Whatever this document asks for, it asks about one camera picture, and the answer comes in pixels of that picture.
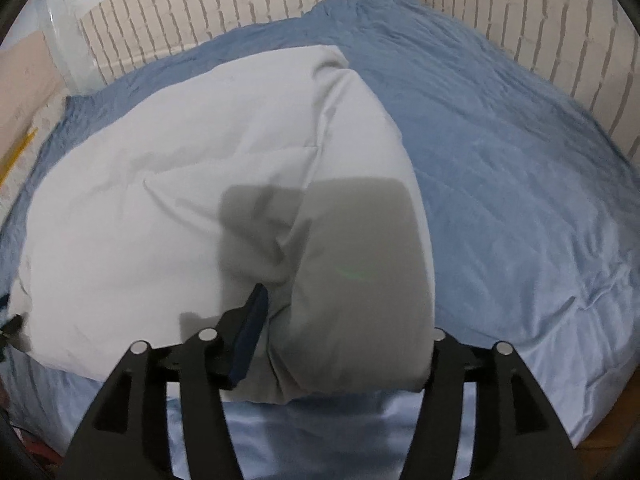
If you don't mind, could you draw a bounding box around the wooden bedside panel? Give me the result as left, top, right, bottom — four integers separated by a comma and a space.
576, 398, 639, 479

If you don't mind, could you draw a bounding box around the pink padded headboard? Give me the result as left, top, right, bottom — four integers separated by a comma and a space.
0, 32, 64, 162

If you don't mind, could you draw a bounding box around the light grey puffer jacket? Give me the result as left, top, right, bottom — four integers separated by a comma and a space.
9, 46, 434, 403

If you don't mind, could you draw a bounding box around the blue bed sheet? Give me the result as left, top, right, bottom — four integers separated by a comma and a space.
1, 0, 639, 479

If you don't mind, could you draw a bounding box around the yellow strap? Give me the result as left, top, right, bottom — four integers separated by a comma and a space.
0, 127, 39, 187

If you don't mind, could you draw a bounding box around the floral mattress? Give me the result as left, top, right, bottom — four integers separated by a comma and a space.
0, 88, 70, 223

